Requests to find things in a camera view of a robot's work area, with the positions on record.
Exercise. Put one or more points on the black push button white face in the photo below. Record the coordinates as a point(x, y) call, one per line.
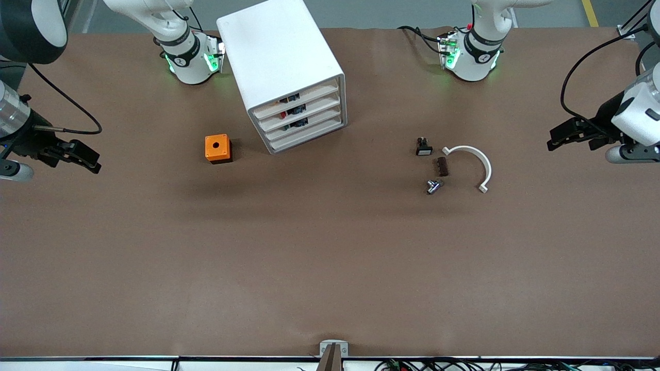
point(424, 150)

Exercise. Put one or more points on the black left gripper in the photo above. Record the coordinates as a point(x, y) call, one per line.
point(606, 122)

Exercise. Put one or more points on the aluminium frame post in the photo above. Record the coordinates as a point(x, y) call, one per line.
point(626, 33)

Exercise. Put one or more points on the white drawer cabinet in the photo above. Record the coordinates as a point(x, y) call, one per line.
point(278, 51)

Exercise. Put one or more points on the metal table edge bracket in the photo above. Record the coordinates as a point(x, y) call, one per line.
point(323, 344)

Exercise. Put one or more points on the brown post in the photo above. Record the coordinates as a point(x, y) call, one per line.
point(332, 360)

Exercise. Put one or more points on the blue red push button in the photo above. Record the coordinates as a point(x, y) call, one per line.
point(296, 110)

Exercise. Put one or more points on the black red push button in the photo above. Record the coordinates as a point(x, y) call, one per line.
point(290, 98)

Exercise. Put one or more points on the chrome T fitting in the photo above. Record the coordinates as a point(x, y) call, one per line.
point(434, 187)

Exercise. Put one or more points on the white plastic drawer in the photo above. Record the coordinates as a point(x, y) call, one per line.
point(319, 94)
point(319, 105)
point(319, 128)
point(322, 116)

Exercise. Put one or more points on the brown ribbed cylinder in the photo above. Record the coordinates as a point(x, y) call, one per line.
point(441, 167)

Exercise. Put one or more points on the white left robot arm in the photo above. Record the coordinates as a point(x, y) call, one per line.
point(477, 56)

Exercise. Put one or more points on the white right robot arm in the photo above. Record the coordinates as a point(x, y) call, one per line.
point(180, 56)

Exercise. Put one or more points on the orange box with hole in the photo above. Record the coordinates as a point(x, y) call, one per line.
point(216, 148)

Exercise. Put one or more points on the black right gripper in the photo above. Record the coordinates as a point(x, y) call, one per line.
point(32, 142)

